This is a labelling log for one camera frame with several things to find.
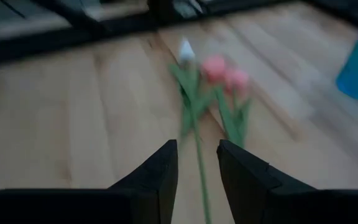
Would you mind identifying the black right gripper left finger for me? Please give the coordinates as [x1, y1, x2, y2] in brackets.
[0, 139, 178, 224]

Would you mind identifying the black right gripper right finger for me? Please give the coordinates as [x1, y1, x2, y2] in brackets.
[218, 139, 358, 224]

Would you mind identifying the pink artificial tulip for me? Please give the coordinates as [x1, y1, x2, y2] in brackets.
[201, 55, 245, 147]
[224, 68, 252, 149]

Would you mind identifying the white artificial tulip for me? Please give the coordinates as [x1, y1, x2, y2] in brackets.
[168, 37, 213, 224]

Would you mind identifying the black metal table frame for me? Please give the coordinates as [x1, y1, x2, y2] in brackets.
[0, 0, 358, 68]

